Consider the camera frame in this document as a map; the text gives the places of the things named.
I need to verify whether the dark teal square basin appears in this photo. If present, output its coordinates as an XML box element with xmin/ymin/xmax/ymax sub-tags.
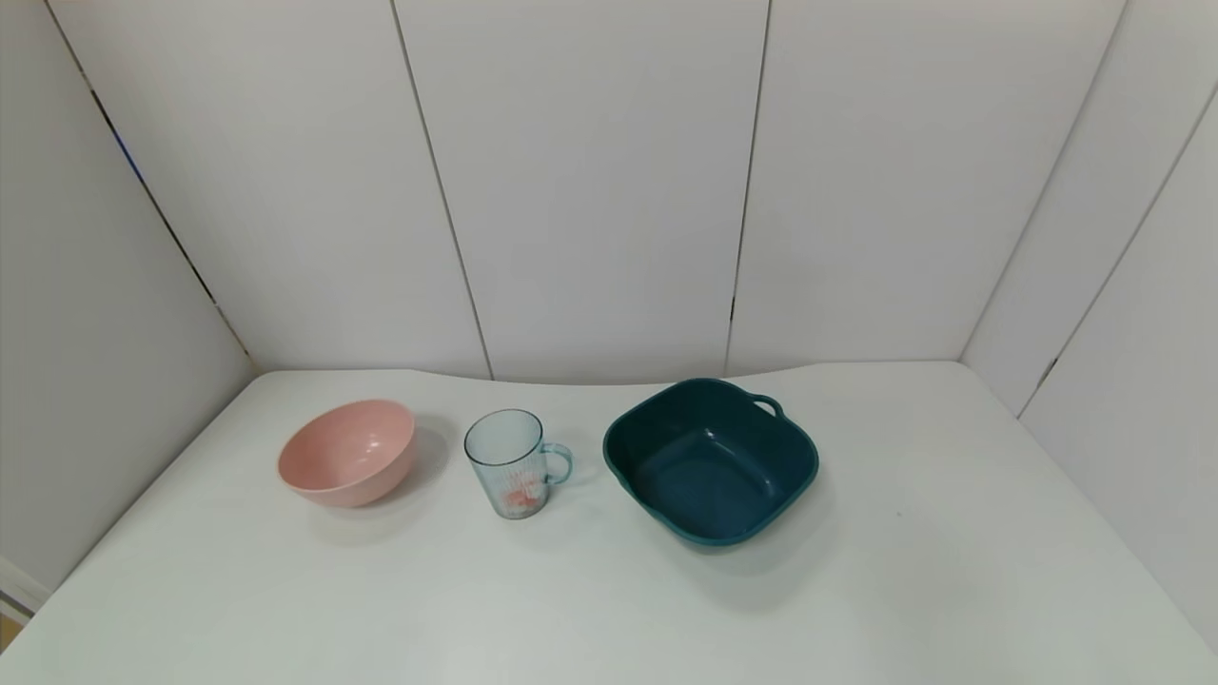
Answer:
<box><xmin>602</xmin><ymin>378</ymin><xmax>821</xmax><ymax>548</ymax></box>

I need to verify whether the clear blue ribbed cup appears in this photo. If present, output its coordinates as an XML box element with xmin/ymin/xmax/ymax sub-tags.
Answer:
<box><xmin>463</xmin><ymin>409</ymin><xmax>574</xmax><ymax>520</ymax></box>

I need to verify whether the pink plastic bowl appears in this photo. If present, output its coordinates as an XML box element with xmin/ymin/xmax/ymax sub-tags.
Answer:
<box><xmin>277</xmin><ymin>399</ymin><xmax>417</xmax><ymax>508</ymax></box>

